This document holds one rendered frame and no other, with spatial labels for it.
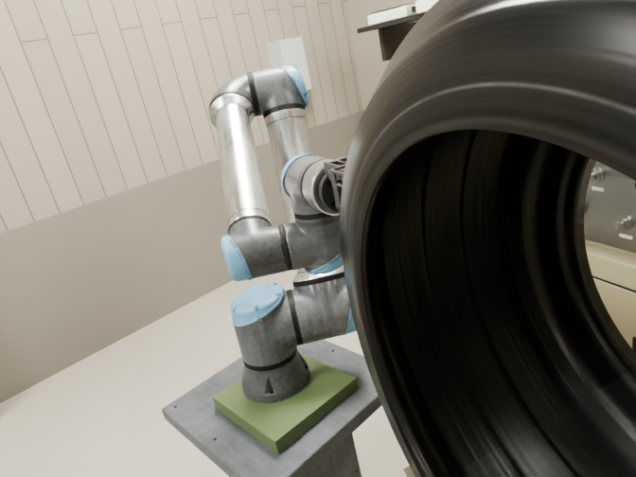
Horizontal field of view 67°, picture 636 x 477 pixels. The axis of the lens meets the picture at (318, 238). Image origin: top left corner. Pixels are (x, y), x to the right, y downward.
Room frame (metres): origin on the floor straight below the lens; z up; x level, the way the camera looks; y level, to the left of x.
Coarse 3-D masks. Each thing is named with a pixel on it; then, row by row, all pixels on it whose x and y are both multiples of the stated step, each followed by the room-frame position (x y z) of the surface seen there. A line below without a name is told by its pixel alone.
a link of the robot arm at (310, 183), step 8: (320, 160) 0.81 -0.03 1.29; (328, 160) 0.80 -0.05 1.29; (312, 168) 0.79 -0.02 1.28; (320, 168) 0.77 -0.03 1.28; (304, 176) 0.80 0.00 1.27; (312, 176) 0.77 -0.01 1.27; (320, 176) 0.77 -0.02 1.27; (304, 184) 0.79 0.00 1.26; (312, 184) 0.76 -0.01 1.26; (304, 192) 0.79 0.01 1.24; (312, 192) 0.76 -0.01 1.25; (312, 200) 0.76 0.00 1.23; (320, 200) 0.76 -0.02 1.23; (320, 208) 0.76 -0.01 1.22
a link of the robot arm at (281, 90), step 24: (264, 72) 1.35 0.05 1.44; (288, 72) 1.34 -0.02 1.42; (264, 96) 1.32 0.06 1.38; (288, 96) 1.32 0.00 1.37; (264, 120) 1.35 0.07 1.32; (288, 120) 1.29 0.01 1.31; (288, 144) 1.27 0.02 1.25; (288, 216) 1.23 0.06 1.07; (312, 288) 1.12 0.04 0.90; (336, 288) 1.12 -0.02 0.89; (312, 312) 1.09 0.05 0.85; (336, 312) 1.09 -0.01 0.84; (312, 336) 1.09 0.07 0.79; (336, 336) 1.12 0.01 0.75
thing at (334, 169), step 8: (336, 160) 0.76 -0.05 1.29; (344, 160) 0.76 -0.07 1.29; (328, 168) 0.75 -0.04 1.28; (336, 168) 0.70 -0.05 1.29; (328, 176) 0.75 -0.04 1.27; (336, 176) 0.72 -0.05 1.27; (320, 184) 0.76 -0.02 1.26; (328, 184) 0.76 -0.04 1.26; (336, 184) 0.69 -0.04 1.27; (320, 192) 0.75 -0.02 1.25; (328, 192) 0.75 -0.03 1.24; (336, 192) 0.69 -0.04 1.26; (328, 200) 0.75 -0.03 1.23; (336, 200) 0.70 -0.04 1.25; (328, 208) 0.76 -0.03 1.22; (336, 208) 0.75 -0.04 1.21
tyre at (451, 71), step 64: (448, 0) 0.33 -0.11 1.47; (512, 0) 0.25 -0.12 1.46; (576, 0) 0.21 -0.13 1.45; (448, 64) 0.28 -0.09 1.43; (512, 64) 0.24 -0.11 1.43; (576, 64) 0.20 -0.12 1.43; (384, 128) 0.35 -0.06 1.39; (448, 128) 0.28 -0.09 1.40; (512, 128) 0.23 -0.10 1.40; (576, 128) 0.20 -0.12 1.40; (384, 192) 0.40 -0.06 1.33; (448, 192) 0.56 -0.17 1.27; (512, 192) 0.59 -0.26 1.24; (576, 192) 0.54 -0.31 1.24; (384, 256) 0.53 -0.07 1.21; (448, 256) 0.57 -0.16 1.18; (512, 256) 0.59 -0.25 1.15; (576, 256) 0.54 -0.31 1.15; (384, 320) 0.45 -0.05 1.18; (448, 320) 0.54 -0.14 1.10; (512, 320) 0.56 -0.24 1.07; (576, 320) 0.53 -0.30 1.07; (384, 384) 0.43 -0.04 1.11; (448, 384) 0.50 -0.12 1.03; (512, 384) 0.51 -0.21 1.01; (576, 384) 0.50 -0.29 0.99; (448, 448) 0.45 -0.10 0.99; (512, 448) 0.45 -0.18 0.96; (576, 448) 0.45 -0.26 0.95
